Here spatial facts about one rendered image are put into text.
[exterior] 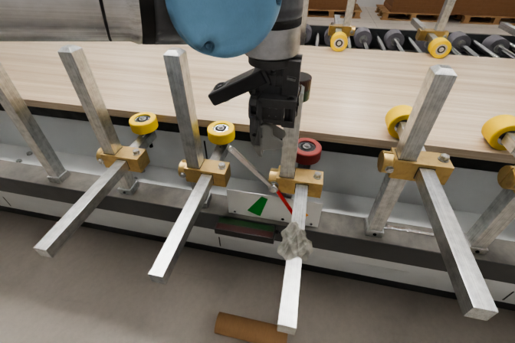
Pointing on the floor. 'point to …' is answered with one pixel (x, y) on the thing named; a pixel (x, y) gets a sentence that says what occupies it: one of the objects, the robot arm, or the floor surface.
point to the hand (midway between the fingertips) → (257, 150)
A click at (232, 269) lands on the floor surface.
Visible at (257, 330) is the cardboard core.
